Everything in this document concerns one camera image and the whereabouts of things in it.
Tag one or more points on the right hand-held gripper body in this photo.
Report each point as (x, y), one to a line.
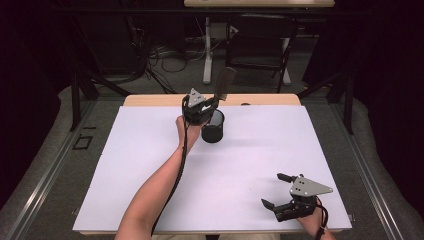
(301, 198)

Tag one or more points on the black metal stand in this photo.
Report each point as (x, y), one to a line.
(348, 103)
(76, 100)

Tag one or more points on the black folding chair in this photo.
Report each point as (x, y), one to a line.
(260, 36)

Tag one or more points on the white board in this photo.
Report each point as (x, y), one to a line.
(240, 166)

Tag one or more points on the wooden desk with white legs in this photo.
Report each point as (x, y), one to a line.
(256, 3)

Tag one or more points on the black horizontal frame bar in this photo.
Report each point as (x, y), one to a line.
(133, 11)

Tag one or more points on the black mesh pen holder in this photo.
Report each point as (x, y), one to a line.
(213, 131)

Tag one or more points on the person's left hand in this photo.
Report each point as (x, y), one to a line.
(190, 133)

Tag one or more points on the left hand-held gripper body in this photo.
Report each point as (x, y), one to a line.
(196, 111)

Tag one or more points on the white box under desk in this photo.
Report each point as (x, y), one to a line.
(220, 30)

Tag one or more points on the person's right hand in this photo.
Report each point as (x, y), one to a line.
(311, 221)

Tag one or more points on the light wooden table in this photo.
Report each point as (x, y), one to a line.
(156, 100)

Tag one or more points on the aluminium floor rail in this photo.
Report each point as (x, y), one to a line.
(366, 173)
(46, 180)

